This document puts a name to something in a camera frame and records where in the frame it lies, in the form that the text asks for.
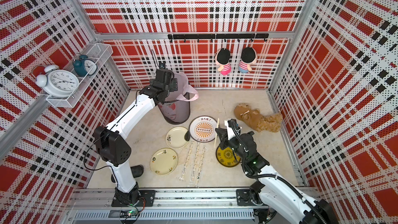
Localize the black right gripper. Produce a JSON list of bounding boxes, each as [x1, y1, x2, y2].
[[216, 128, 247, 162]]

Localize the bare wooden chopsticks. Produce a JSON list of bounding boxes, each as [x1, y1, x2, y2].
[[214, 118, 220, 149]]

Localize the disposable chopsticks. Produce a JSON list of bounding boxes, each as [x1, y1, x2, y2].
[[179, 143, 194, 181], [190, 143, 201, 184], [195, 146, 206, 187]]

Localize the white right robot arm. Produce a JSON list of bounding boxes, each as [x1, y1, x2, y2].
[[216, 127, 339, 224]]

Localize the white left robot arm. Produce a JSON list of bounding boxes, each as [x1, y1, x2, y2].
[[93, 68, 178, 205]]

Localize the white plate with teal rim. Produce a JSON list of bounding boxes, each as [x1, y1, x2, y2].
[[188, 116, 218, 143]]

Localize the yellow patterned plate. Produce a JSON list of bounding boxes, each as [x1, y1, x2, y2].
[[216, 147, 241, 168]]

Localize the black mesh waste bin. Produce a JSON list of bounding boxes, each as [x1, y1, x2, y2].
[[158, 92, 190, 125]]

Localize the cream plate with flower print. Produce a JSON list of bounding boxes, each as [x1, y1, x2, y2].
[[165, 127, 189, 149]]

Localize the brown teddy bear plush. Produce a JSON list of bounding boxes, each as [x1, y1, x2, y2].
[[234, 103, 283, 133]]

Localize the pink striped hanging doll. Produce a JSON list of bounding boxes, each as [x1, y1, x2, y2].
[[215, 48, 231, 76]]

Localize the blue striped hanging doll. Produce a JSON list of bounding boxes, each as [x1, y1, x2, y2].
[[238, 47, 258, 74]]

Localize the teal alarm clock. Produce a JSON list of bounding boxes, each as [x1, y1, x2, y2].
[[73, 55, 97, 77]]

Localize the white twin-bell alarm clock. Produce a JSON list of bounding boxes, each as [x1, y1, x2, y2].
[[35, 64, 80, 98]]

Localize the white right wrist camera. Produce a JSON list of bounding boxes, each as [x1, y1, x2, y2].
[[224, 119, 242, 140]]

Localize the white wire wall shelf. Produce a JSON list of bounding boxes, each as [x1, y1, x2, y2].
[[45, 43, 113, 108]]

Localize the black wall hook rail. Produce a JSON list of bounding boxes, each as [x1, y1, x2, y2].
[[167, 33, 269, 42]]

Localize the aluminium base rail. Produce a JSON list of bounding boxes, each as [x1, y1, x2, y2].
[[66, 188, 312, 222]]

